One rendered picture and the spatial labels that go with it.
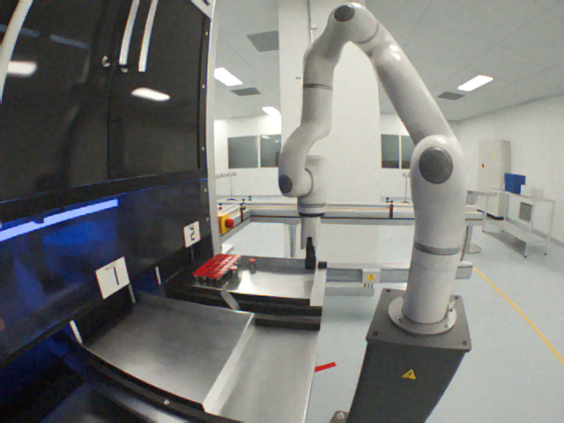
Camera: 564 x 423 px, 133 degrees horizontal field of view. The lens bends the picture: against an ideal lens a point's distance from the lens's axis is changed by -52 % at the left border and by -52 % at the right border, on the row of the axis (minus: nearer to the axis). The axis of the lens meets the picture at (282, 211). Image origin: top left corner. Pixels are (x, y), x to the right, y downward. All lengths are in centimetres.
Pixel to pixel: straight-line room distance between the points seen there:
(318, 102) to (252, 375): 63
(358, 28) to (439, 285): 59
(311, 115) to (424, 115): 29
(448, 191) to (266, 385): 45
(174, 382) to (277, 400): 17
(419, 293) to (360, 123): 177
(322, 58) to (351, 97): 154
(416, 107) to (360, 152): 163
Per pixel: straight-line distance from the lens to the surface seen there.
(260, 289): 72
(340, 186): 216
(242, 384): 45
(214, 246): 94
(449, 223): 53
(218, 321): 60
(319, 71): 70
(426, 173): 46
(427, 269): 57
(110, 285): 55
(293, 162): 62
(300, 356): 50
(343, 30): 62
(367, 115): 221
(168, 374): 49
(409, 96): 57
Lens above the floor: 122
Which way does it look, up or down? 11 degrees down
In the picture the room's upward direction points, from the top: 1 degrees counter-clockwise
